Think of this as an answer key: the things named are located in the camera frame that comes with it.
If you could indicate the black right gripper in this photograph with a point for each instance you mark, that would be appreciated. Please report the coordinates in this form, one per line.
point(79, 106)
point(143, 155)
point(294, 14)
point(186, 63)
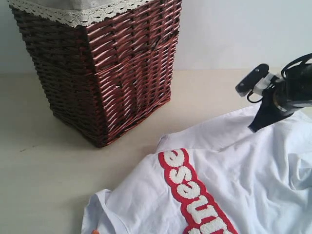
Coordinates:
point(273, 107)

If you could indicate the white t-shirt red lettering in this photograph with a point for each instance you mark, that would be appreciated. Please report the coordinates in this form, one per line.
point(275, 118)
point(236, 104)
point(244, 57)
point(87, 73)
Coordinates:
point(216, 177)

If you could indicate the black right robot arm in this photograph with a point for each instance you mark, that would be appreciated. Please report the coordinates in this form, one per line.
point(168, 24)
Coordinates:
point(297, 76)

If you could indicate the brown wicker laundry basket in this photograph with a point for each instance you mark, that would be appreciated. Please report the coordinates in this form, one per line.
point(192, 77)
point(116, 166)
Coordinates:
point(105, 78)

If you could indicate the white lace cloth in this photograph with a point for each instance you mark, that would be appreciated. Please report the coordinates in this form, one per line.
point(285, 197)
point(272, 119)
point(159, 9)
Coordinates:
point(76, 12)

